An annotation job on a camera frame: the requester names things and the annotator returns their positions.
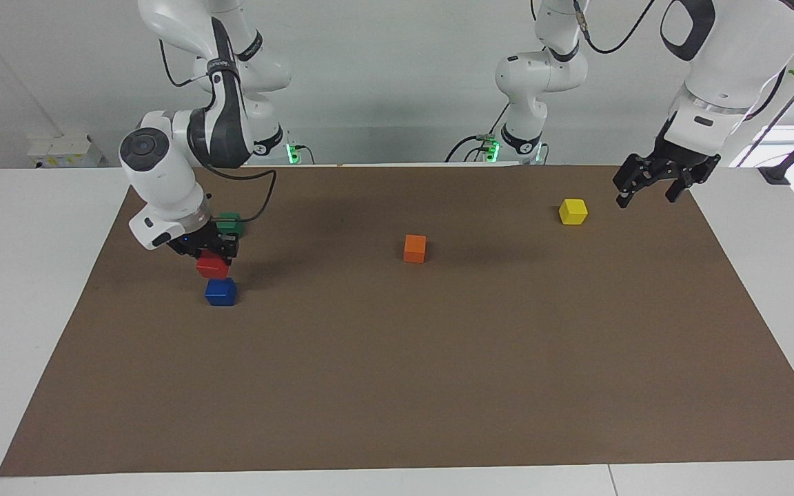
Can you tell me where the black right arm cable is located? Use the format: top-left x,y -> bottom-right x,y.
207,165 -> 278,224

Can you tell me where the brown table mat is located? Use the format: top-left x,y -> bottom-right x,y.
0,164 -> 794,477

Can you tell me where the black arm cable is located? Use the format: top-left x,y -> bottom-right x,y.
571,0 -> 658,55
207,165 -> 278,224

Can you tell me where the red block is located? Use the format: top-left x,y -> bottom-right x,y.
196,251 -> 230,279

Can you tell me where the yellow block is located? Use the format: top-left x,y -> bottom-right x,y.
559,198 -> 589,226

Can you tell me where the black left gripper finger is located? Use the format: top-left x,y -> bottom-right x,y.
612,156 -> 654,209
664,165 -> 700,203

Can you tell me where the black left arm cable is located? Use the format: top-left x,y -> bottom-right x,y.
571,0 -> 658,55

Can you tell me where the white electrical box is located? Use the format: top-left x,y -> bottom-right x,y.
27,133 -> 105,168

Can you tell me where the blue block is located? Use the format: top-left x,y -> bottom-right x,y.
205,277 -> 238,307

